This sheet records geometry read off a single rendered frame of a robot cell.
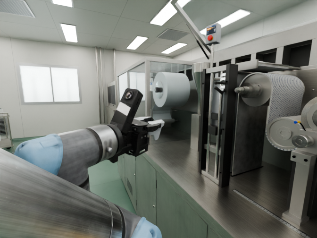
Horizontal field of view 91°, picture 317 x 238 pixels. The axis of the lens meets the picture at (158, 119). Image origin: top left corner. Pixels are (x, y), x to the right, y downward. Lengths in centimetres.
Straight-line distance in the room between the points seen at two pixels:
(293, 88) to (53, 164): 87
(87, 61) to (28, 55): 150
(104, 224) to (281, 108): 77
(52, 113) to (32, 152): 554
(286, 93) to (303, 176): 34
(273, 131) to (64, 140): 71
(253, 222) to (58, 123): 559
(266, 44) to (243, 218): 94
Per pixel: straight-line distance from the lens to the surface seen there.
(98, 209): 19
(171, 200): 98
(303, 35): 113
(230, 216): 68
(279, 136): 76
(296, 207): 76
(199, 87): 116
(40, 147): 28
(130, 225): 24
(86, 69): 575
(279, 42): 117
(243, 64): 81
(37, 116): 588
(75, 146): 29
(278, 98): 80
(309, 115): 70
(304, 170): 70
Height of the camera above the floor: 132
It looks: 9 degrees down
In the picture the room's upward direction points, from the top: straight up
